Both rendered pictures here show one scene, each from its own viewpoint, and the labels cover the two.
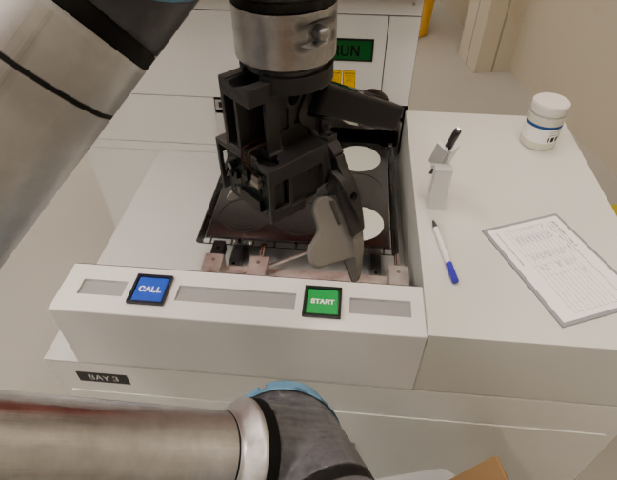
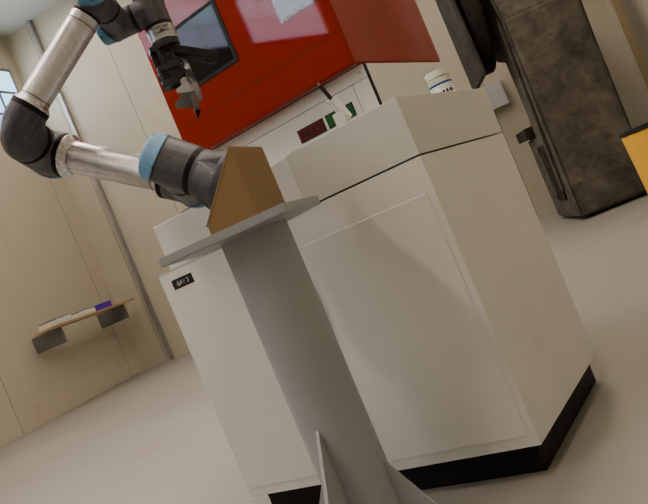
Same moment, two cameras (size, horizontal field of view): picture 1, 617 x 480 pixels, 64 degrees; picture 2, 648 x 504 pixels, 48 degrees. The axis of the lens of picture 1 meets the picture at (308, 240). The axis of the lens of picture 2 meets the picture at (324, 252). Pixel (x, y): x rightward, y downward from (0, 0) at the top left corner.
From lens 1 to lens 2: 184 cm
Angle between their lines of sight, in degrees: 50
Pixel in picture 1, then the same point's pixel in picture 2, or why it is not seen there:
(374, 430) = (314, 264)
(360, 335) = not seen: hidden behind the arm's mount
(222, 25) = (280, 135)
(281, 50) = (153, 35)
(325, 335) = not seen: hidden behind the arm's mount
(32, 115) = (76, 22)
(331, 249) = (185, 88)
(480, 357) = (315, 158)
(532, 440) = (396, 223)
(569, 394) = (375, 164)
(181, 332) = (199, 216)
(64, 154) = (81, 29)
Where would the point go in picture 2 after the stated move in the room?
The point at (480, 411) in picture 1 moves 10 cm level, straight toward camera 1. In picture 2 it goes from (349, 209) to (316, 223)
